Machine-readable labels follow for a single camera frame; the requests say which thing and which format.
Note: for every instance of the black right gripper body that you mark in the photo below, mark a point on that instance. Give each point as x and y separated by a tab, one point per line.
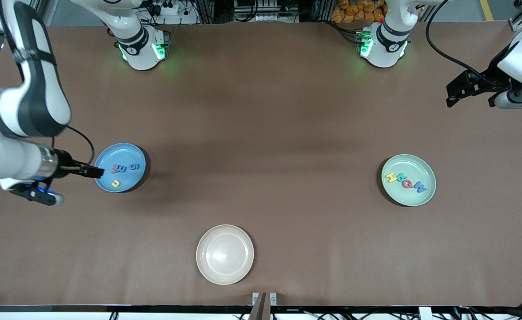
64	164

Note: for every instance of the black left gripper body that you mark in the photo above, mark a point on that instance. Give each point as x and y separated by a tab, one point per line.
492	72

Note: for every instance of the light blue letter m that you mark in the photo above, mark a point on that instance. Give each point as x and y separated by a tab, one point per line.
121	168

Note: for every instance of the dark blue foam letter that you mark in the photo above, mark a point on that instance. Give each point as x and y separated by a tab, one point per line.
133	166

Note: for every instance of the blue capital letter W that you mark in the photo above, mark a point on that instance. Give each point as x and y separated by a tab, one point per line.
420	187

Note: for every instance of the teal letter R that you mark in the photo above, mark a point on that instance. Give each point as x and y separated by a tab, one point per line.
400	178

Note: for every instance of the pink letter Q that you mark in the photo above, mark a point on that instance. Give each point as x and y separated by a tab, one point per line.
407	183

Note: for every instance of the yellow letter H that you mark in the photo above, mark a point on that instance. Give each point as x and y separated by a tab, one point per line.
391	177

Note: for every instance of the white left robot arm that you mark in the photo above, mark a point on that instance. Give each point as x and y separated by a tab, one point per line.
383	49

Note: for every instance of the blue plate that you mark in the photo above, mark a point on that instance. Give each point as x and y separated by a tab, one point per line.
125	153

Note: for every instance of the pale green plate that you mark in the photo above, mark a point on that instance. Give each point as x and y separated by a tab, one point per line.
409	165

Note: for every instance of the orange packets pile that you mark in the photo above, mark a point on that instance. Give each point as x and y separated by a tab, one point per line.
354	11

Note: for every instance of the beige plate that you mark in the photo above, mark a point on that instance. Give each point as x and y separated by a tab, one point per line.
225	254

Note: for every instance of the white power strip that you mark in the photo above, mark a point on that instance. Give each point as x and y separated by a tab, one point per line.
172	9

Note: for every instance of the brown table cover sheet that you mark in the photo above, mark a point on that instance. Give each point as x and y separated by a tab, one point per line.
314	249

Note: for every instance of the small metal clamp bracket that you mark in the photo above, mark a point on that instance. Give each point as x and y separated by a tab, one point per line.
255	298
273	298

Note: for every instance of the brown mount post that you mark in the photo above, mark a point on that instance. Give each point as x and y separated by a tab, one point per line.
260	311

